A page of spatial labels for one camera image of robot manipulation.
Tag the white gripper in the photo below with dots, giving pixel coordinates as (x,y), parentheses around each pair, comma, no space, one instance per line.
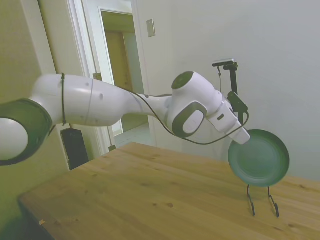
(225,117)

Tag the green round plate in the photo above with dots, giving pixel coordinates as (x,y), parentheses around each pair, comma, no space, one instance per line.
(260,160)

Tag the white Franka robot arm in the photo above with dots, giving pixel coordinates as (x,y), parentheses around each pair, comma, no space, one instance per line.
(100,105)

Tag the brown wooden door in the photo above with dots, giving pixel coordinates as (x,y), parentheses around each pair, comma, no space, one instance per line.
(120,62)

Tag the black rectangular box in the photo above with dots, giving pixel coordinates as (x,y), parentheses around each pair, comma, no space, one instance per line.
(75,150)

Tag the black camera stand pole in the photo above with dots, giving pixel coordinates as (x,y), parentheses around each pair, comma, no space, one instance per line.
(233,77)

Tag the grey exterior camera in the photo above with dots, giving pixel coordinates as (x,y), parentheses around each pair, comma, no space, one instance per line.
(223,62)

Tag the grey wall switch plate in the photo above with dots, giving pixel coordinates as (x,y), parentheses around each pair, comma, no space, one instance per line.
(150,28)

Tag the white door frame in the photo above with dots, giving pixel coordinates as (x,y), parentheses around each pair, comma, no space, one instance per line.
(87,50)

